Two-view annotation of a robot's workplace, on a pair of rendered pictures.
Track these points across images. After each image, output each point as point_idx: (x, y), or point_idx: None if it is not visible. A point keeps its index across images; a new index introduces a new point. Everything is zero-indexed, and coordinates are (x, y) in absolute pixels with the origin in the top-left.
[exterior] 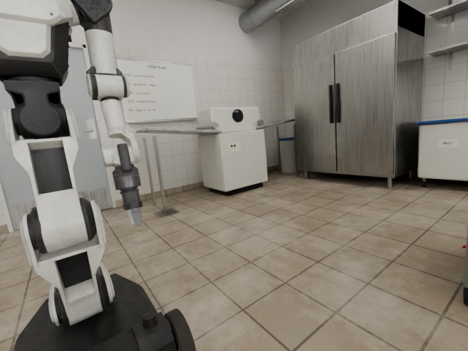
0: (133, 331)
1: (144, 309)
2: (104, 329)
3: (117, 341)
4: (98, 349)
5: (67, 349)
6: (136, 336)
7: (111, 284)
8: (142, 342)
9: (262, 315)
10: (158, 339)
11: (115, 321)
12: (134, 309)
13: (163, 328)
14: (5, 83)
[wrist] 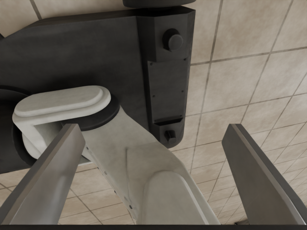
0: (166, 61)
1: (106, 35)
2: (119, 86)
3: (158, 75)
4: (156, 91)
5: (128, 113)
6: (177, 58)
7: (97, 99)
8: (186, 52)
9: None
10: (190, 32)
11: (111, 75)
12: (98, 49)
13: (187, 23)
14: None
